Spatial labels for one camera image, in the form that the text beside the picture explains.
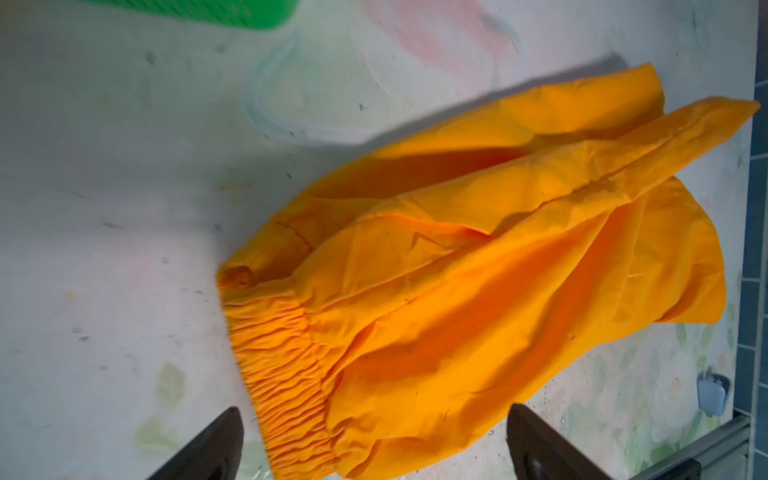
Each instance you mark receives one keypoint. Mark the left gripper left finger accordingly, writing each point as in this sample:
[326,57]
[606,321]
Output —
[214,454]

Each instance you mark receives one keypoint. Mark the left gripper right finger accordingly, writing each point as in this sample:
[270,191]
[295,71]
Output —
[538,451]

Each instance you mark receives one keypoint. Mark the orange shorts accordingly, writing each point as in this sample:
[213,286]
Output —
[391,314]

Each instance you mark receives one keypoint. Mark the green plastic basket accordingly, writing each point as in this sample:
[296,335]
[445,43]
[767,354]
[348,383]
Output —
[245,14]

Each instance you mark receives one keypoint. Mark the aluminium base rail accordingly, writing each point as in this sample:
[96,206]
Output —
[721,454]

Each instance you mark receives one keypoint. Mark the blue wall clip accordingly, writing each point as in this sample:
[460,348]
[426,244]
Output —
[713,391]

